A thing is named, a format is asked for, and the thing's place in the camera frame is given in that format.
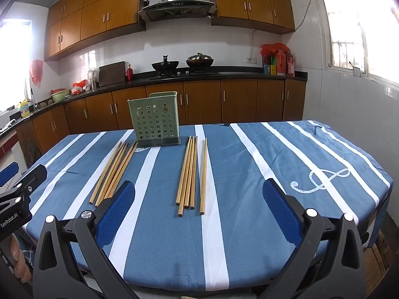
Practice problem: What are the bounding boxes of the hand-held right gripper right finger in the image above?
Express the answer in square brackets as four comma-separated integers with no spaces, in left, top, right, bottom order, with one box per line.
[256,178,368,299]

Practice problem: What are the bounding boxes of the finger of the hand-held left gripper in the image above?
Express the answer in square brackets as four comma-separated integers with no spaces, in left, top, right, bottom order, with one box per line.
[0,164,48,215]

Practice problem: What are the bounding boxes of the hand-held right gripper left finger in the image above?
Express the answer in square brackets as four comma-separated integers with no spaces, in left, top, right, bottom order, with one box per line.
[33,180,141,299]

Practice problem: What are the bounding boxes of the green perforated utensil holder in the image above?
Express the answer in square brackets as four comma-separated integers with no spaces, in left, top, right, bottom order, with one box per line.
[128,91,181,148]

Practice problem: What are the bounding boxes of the person's left hand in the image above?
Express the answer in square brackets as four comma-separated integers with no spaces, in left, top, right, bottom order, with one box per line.
[9,234,32,283]

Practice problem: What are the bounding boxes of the blue chair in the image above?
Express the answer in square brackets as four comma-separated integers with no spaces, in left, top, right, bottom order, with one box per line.
[0,161,20,187]

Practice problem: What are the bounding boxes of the blue white striped tablecloth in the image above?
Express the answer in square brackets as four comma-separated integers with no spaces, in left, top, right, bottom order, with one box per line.
[20,120,394,293]

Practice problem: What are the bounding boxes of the green basin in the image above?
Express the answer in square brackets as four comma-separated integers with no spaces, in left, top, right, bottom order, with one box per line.
[51,88,72,103]

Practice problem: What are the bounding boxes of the hanging red plastic bag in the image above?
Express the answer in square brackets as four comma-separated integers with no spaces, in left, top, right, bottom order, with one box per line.
[29,59,43,88]

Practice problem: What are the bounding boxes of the glass jars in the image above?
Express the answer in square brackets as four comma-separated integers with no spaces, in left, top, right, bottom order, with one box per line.
[87,68,100,89]

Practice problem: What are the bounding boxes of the small window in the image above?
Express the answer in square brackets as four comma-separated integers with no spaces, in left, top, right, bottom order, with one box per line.
[0,19,33,113]

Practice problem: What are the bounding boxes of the wooden base cabinets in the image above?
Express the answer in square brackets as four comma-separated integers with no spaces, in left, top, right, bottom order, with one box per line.
[15,78,307,162]

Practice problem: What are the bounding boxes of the dark cutting board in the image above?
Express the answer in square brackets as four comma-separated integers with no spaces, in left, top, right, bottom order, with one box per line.
[99,61,126,87]

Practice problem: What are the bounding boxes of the black kitchen countertop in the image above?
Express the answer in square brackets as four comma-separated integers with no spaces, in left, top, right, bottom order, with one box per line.
[0,65,308,138]

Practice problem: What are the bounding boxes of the colourful seasoning boxes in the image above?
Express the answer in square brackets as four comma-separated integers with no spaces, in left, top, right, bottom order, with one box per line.
[263,55,277,76]

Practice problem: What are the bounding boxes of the tall red bottle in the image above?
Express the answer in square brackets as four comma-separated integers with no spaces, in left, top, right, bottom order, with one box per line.
[286,51,296,77]

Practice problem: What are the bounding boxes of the red oil jug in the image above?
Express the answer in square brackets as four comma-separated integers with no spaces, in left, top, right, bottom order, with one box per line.
[276,50,287,76]

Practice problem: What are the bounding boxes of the gas stove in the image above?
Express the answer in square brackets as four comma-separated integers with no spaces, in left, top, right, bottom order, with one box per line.
[150,70,219,80]

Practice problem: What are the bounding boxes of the black wok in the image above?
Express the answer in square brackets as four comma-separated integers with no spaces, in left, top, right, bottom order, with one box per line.
[152,55,180,76]

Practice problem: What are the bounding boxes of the crumpled red bag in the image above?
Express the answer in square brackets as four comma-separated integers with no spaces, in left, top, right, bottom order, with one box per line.
[261,42,290,58]

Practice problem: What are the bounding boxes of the wok with lid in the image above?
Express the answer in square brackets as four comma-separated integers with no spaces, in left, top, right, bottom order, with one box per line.
[186,53,215,68]

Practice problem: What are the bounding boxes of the large barred window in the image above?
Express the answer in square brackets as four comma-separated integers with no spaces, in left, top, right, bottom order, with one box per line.
[316,0,399,83]

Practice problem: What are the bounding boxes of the steel range hood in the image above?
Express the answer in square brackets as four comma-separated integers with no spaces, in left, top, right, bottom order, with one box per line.
[138,0,217,22]

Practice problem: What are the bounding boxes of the white wall cable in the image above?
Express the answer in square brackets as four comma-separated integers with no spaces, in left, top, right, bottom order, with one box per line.
[250,0,318,58]

